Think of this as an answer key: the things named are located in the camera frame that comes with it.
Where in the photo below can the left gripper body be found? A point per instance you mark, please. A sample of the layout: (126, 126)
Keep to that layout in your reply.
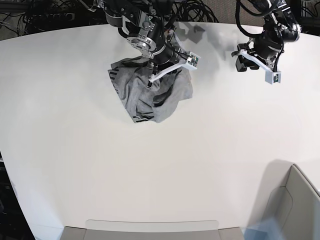
(265, 48)

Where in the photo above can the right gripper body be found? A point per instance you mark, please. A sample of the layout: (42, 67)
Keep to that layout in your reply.
(171, 58)

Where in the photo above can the grey T-shirt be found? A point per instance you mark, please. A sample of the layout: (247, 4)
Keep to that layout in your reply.
(129, 78)

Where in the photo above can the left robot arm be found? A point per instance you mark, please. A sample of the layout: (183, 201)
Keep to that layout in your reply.
(278, 19)

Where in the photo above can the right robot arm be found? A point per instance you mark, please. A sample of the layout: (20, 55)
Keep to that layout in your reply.
(148, 26)

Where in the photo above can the grey bin right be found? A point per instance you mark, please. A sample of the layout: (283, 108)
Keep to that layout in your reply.
(295, 209)

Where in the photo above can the grey chair back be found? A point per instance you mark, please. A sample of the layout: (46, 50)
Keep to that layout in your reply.
(124, 230)

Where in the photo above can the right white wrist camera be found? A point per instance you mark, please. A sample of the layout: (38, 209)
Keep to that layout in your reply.
(192, 61)

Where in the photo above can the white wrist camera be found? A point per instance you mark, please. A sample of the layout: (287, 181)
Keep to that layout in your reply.
(192, 61)
(273, 77)

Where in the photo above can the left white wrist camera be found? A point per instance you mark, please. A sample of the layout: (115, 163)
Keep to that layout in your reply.
(273, 77)

